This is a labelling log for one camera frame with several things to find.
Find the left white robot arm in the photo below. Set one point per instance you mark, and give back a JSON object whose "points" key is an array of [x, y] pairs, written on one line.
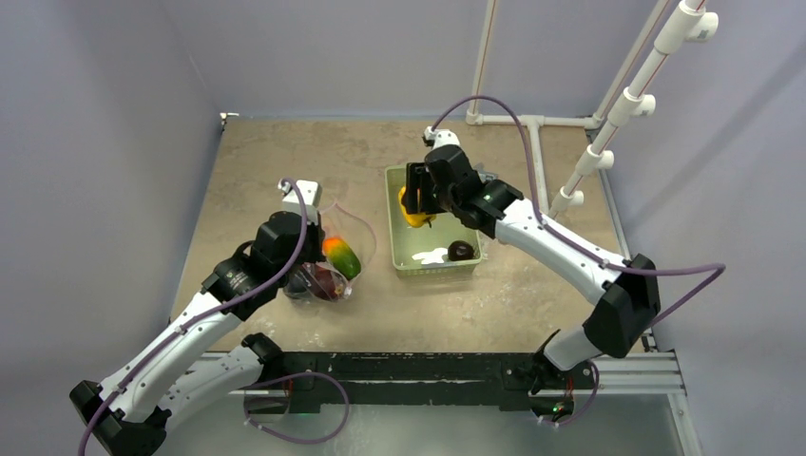
{"points": [[132, 411]]}

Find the clear zip top bag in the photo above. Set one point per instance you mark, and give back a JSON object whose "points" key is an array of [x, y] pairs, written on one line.
{"points": [[336, 221]]}

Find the dark red toy apple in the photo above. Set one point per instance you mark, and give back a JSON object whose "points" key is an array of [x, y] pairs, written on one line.
{"points": [[329, 285]]}

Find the green orange toy mango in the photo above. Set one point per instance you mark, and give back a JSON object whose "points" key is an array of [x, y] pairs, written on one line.
{"points": [[340, 255]]}

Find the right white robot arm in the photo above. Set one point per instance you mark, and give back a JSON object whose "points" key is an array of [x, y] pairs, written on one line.
{"points": [[623, 292]]}

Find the purple toy eggplant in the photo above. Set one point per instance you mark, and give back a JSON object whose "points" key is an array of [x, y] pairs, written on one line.
{"points": [[299, 285]]}

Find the dark purple toy plum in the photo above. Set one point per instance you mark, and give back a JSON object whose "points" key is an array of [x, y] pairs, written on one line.
{"points": [[461, 250]]}

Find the grey adjustable wrench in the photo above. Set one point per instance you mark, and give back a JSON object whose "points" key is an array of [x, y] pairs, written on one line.
{"points": [[483, 174]]}

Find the white pvc pipe frame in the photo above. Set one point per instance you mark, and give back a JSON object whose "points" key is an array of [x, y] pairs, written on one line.
{"points": [[670, 25]]}

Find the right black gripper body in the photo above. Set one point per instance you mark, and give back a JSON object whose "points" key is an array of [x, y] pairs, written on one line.
{"points": [[417, 186]]}

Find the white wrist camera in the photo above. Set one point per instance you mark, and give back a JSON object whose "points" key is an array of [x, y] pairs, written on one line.
{"points": [[435, 138], [301, 197]]}

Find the yellow toy bell pepper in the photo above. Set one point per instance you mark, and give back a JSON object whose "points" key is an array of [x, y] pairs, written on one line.
{"points": [[413, 220]]}

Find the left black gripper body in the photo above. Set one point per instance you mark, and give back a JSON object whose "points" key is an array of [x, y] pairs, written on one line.
{"points": [[312, 251]]}

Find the black base bar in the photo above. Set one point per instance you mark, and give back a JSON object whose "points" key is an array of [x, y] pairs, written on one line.
{"points": [[509, 381]]}

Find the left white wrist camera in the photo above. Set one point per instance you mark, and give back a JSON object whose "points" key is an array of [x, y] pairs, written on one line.
{"points": [[301, 197]]}

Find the green plastic basket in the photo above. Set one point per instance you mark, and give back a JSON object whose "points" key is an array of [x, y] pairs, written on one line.
{"points": [[425, 250]]}

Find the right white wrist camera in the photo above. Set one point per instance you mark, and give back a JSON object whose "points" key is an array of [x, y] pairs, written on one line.
{"points": [[435, 138]]}

